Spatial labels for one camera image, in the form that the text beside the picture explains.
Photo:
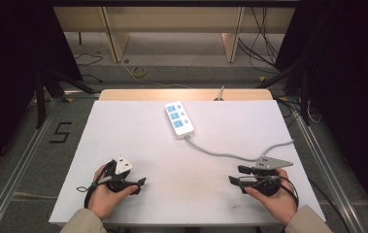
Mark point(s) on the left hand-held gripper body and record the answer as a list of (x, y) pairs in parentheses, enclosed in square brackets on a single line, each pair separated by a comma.
[(119, 168)]

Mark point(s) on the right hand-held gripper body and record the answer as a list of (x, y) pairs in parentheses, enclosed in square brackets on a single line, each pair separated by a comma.
[(269, 163)]

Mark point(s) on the person's left hand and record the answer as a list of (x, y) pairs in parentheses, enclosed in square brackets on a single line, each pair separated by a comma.
[(102, 199)]

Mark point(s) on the person's right hand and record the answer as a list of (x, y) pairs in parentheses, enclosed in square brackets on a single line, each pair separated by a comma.
[(280, 204)]

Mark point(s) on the white table mat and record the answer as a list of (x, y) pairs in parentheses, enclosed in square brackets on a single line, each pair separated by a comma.
[(178, 181)]

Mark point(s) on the white power strip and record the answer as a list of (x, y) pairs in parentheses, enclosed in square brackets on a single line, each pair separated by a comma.
[(179, 119)]

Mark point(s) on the black metal stand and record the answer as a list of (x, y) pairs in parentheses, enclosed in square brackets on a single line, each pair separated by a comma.
[(40, 97), (304, 93)]

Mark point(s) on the wooden table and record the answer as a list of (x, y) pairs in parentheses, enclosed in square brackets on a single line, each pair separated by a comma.
[(184, 94)]

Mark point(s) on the yellow tape roll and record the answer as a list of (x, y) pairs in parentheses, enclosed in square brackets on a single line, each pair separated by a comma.
[(139, 72)]

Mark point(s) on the light wooden desk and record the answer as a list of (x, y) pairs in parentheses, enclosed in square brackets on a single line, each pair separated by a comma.
[(172, 19)]

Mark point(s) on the aluminium floor rail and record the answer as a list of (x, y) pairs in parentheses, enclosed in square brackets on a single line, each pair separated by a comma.
[(330, 168), (19, 168)]

